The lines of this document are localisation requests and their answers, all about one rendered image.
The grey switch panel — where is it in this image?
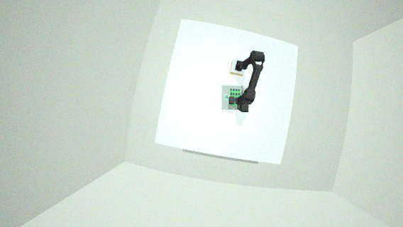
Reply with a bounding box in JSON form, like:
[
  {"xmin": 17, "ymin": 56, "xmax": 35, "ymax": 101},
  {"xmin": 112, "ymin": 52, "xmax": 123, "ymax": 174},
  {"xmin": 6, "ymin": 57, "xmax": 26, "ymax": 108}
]
[{"xmin": 221, "ymin": 85, "xmax": 243, "ymax": 110}]

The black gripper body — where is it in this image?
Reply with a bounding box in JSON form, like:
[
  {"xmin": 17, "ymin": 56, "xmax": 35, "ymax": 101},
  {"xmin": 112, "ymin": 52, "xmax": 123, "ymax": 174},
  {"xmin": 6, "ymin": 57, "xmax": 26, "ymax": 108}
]
[{"xmin": 228, "ymin": 96, "xmax": 242, "ymax": 104}]

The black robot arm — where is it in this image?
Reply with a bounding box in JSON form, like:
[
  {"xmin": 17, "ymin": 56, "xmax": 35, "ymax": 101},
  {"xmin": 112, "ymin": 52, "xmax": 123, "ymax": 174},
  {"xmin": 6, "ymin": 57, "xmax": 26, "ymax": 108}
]
[{"xmin": 235, "ymin": 50, "xmax": 265, "ymax": 112}]

